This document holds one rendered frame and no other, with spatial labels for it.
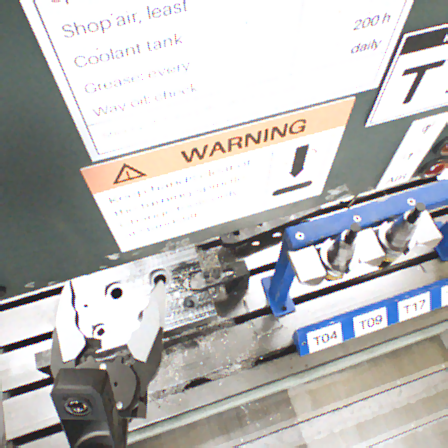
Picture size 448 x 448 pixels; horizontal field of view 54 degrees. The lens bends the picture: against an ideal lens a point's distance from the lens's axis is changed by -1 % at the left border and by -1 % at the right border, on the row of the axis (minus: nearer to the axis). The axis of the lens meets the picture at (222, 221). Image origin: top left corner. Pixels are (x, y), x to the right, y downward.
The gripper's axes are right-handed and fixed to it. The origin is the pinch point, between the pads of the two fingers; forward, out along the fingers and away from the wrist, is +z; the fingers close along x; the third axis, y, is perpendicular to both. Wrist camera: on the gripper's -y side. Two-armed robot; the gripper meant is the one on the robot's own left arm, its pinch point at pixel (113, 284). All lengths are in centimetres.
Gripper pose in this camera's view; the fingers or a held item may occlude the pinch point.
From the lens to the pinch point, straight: 52.5
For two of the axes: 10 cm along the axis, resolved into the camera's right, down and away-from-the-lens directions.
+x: 10.0, -0.1, 0.0
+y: 0.0, 4.3, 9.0
